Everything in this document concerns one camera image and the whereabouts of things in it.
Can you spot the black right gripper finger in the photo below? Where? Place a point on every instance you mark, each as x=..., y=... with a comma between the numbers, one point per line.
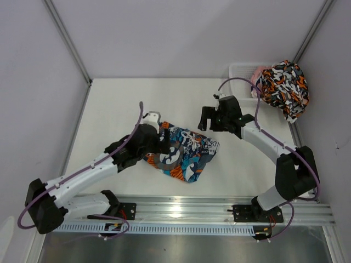
x=207, y=114
x=214, y=126

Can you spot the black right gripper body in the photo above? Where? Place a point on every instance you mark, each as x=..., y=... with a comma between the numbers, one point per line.
x=224, y=119

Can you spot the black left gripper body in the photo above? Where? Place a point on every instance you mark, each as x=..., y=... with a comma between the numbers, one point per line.
x=157, y=147

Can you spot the colourful patterned shorts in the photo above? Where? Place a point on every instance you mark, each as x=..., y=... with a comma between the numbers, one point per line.
x=189, y=152

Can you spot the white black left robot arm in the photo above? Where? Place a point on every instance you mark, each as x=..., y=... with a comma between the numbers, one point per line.
x=51, y=203

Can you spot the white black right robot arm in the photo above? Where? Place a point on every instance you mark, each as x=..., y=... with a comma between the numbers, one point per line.
x=295, y=172

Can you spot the orange camouflage shorts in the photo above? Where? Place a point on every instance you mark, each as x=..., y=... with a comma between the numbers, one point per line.
x=284, y=86

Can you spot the pink cloth in basket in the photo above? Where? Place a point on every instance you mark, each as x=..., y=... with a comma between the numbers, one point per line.
x=256, y=78

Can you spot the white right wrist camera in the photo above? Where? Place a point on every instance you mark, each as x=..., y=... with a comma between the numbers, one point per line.
x=218, y=96

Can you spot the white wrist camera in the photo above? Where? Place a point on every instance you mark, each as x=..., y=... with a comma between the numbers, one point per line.
x=218, y=96
x=152, y=118

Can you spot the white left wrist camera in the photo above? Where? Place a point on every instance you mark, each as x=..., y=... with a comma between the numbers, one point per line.
x=152, y=118

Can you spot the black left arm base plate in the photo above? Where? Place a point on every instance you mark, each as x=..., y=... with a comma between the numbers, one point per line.
x=126, y=211

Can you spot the aluminium mounting rail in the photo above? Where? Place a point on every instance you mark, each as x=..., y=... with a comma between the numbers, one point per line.
x=214, y=210

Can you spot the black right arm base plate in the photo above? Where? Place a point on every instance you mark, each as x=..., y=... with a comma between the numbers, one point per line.
x=250, y=213

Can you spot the white slotted cable duct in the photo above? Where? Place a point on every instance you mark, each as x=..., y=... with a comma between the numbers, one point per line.
x=159, y=229

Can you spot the left aluminium frame post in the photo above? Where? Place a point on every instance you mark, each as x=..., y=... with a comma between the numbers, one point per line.
x=66, y=38

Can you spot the aluminium frame post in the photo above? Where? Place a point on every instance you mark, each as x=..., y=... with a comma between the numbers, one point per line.
x=66, y=38
x=321, y=16

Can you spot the right aluminium frame post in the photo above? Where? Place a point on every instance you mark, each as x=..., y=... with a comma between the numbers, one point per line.
x=321, y=16

